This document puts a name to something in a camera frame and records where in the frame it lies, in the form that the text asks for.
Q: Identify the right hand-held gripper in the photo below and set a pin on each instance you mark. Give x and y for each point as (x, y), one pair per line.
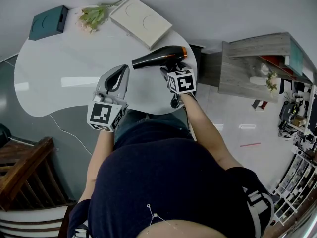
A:
(183, 82)

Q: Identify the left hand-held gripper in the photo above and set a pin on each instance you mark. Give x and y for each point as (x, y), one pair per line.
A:
(104, 115)

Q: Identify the black hair dryer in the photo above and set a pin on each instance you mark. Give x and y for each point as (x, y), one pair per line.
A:
(153, 57)

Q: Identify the person's left forearm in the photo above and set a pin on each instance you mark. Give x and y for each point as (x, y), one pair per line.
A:
(97, 162)

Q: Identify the person's right forearm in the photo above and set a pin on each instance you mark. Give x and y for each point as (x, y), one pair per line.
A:
(208, 135)

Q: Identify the black side cabinet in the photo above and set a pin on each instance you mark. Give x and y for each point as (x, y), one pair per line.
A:
(198, 63)

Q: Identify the person's jeans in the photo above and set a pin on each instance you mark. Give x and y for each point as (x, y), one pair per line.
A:
(148, 120)

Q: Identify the cream flat box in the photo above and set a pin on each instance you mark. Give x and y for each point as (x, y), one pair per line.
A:
(141, 21)

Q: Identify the pink artificial flower bouquet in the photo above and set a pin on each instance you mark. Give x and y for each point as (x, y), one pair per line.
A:
(92, 16)

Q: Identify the grey wooden cabinet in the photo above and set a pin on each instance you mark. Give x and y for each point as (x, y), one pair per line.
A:
(237, 71)

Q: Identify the dark green box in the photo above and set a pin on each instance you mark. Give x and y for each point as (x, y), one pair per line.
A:
(47, 23)

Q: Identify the white vase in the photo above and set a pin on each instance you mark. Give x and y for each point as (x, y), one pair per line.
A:
(257, 80)

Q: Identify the person's dark t-shirt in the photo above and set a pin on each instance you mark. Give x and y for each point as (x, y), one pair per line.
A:
(168, 182)

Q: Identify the small pale flower bunch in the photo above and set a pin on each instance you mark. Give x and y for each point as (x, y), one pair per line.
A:
(272, 82)

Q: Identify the red floor tape strip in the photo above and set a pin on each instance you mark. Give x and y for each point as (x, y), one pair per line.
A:
(250, 144)

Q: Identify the red flat board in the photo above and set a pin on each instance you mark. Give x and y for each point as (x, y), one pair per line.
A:
(275, 61)

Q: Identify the brown wooden chair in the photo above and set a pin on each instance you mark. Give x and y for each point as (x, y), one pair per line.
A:
(27, 170)

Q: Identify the teal board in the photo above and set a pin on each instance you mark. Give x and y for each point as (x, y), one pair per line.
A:
(296, 56)

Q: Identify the white cluttered shelving unit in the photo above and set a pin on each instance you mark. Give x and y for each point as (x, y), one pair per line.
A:
(297, 157)

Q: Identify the white striped seat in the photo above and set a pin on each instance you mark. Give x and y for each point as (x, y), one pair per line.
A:
(32, 222)

